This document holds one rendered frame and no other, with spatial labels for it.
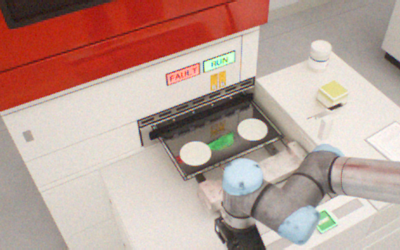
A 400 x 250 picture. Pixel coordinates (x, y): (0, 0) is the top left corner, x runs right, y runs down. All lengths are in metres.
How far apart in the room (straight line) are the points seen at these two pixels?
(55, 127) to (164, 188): 0.39
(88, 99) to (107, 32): 0.25
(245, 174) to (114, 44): 0.53
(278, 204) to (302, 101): 0.75
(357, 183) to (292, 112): 0.68
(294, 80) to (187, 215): 0.61
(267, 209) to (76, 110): 0.71
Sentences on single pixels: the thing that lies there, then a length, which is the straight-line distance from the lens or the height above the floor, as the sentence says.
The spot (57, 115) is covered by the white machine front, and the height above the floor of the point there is 1.11.
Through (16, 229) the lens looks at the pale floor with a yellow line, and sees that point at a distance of 2.51.
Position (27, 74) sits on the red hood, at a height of 1.31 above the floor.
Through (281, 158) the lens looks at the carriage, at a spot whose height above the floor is 0.88.
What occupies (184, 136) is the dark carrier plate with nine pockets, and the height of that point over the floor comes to 0.90.
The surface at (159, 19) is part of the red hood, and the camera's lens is 1.18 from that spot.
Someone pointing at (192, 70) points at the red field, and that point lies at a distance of 1.39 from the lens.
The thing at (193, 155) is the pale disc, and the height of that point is 0.90.
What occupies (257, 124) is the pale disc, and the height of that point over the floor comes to 0.90.
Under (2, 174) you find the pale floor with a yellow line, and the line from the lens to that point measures 2.77.
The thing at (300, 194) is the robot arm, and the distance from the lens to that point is 0.83.
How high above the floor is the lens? 1.99
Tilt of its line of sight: 46 degrees down
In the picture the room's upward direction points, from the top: 1 degrees counter-clockwise
